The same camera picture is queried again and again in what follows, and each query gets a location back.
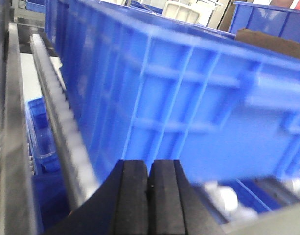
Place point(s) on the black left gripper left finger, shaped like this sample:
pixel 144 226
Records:
pixel 118 207

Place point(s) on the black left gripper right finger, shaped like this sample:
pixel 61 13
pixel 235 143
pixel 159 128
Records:
pixel 174 206

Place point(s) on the blue bin left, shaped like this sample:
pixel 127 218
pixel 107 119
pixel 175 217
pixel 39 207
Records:
pixel 48 185

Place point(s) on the large blue plastic crate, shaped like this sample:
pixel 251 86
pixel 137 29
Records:
pixel 145 87

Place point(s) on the white plastic tray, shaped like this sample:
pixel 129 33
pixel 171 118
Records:
pixel 190 11

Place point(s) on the brown cardboard sheet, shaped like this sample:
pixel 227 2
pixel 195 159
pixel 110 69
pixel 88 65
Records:
pixel 273 43

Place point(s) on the blue crate background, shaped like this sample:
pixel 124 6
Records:
pixel 272 20

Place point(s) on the white toothed roller rail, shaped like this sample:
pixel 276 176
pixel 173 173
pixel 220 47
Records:
pixel 78 174

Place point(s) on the dark metal frame rail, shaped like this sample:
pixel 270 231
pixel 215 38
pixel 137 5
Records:
pixel 17 209

